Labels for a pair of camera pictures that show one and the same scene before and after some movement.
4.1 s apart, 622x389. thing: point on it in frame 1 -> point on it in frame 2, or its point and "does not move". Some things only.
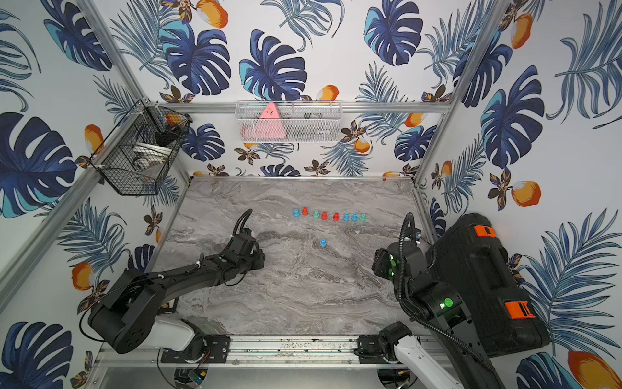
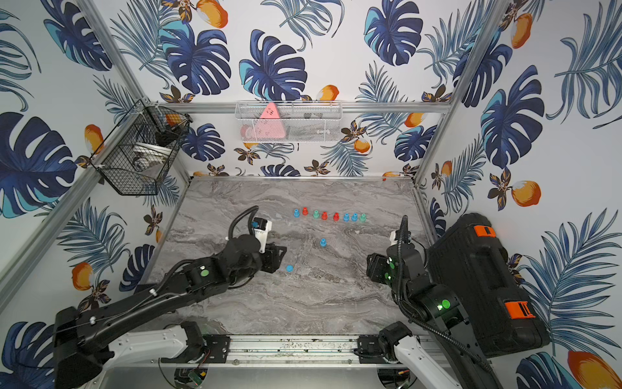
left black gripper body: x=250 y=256 -> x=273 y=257
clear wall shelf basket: x=289 y=121 does not move
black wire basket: x=141 y=148 does not move
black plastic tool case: x=470 y=255 does not move
